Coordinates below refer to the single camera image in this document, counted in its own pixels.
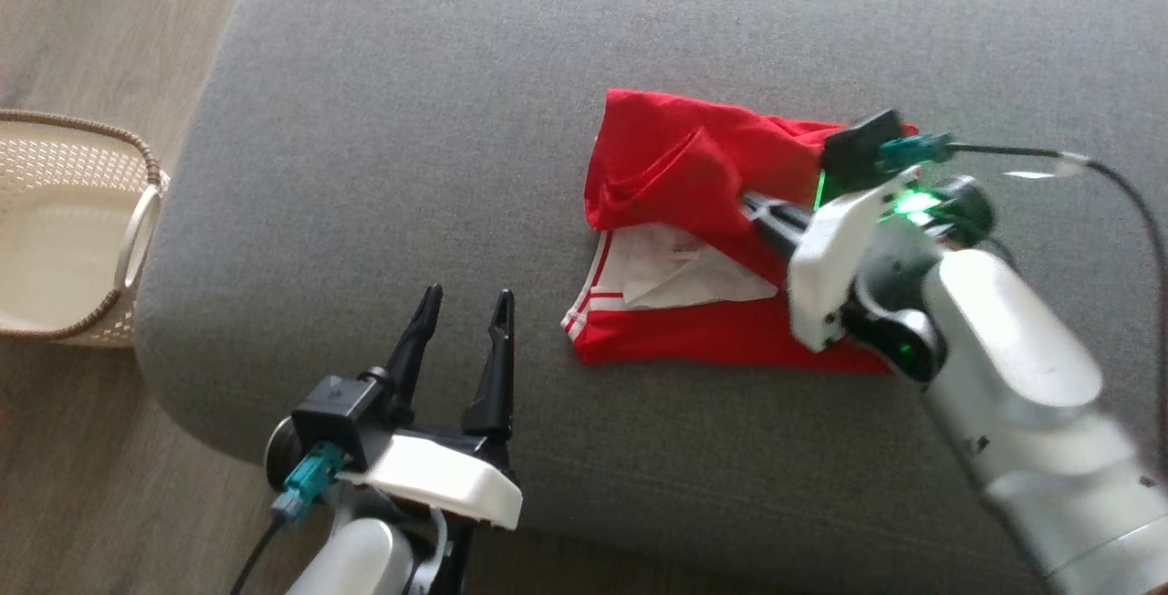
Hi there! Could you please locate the red white striped garment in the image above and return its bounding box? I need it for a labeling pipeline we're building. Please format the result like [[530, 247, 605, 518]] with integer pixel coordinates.
[[563, 89, 918, 375]]

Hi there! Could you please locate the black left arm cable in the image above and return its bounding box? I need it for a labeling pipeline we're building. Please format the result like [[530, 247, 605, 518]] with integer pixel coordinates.
[[228, 513, 288, 595]]

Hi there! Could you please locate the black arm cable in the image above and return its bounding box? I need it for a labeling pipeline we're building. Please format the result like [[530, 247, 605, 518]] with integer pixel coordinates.
[[228, 513, 288, 595], [949, 143, 1168, 395]]

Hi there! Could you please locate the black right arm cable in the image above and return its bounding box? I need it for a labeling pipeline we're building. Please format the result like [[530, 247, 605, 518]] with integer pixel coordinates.
[[949, 143, 1168, 395]]

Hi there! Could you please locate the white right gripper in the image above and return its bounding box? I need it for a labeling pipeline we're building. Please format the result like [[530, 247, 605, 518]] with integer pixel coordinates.
[[739, 166, 996, 354]]

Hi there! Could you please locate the camera teal connector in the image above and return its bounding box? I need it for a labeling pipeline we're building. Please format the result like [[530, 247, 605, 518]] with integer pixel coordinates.
[[879, 132, 956, 169], [271, 444, 346, 523]]

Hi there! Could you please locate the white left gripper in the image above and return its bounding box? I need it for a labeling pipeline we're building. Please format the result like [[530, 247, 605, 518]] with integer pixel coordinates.
[[338, 285, 524, 532]]

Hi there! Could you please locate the right camera teal connector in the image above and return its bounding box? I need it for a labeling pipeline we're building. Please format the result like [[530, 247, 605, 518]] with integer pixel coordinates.
[[879, 132, 956, 169]]

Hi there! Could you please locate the large grey sofa seat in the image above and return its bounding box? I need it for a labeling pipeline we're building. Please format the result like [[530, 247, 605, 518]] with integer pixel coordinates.
[[135, 0, 1168, 595]]

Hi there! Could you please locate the left camera teal connector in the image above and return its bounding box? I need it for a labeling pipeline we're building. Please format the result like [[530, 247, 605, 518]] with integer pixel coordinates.
[[271, 444, 346, 523]]

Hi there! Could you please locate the cream woven laundry basket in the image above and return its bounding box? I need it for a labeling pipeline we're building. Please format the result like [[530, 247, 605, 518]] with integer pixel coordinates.
[[0, 110, 172, 347]]

